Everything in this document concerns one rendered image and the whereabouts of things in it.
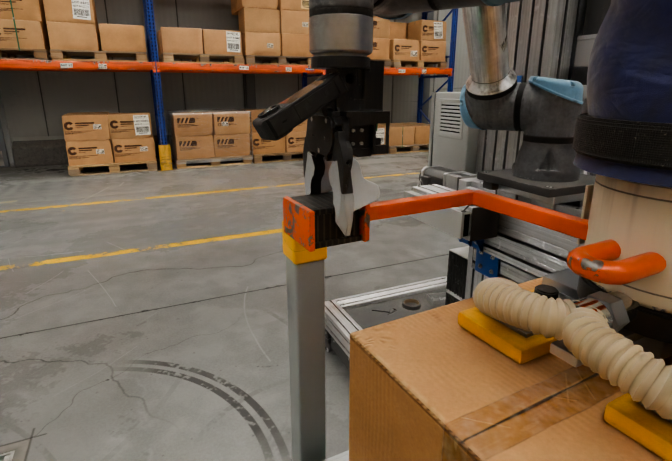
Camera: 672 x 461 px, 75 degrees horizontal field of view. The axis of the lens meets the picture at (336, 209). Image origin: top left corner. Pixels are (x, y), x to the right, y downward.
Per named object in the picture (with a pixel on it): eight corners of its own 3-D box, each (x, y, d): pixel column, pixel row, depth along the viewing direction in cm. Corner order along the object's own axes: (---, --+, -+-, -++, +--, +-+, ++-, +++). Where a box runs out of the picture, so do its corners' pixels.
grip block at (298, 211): (309, 252, 52) (309, 212, 51) (283, 232, 59) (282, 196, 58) (369, 241, 56) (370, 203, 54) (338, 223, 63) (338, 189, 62)
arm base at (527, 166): (497, 172, 111) (501, 133, 108) (541, 168, 117) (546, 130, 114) (548, 184, 97) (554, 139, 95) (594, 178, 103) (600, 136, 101)
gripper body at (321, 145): (389, 159, 55) (393, 57, 52) (328, 164, 51) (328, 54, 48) (358, 151, 61) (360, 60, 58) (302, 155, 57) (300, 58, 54)
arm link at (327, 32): (327, 11, 47) (296, 21, 54) (326, 56, 48) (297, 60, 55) (385, 17, 50) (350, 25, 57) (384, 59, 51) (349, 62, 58)
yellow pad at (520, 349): (519, 367, 48) (525, 326, 47) (455, 324, 56) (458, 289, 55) (683, 299, 63) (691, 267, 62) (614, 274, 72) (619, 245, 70)
